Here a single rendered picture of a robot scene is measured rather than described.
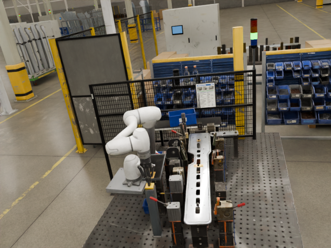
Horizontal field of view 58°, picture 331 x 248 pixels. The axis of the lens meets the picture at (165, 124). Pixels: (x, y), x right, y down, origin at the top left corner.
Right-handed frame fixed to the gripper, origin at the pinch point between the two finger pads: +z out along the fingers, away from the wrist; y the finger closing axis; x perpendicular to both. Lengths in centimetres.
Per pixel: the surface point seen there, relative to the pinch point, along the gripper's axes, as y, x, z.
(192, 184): 29.4, 21.2, 19.5
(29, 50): -594, 870, 6
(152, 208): 0.0, -3.0, 22.3
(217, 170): 50, 52, 27
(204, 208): 38.1, -7.8, 19.5
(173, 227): 15.3, -12.9, 30.8
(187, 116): 22, 132, 7
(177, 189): 18.2, 12.1, 16.5
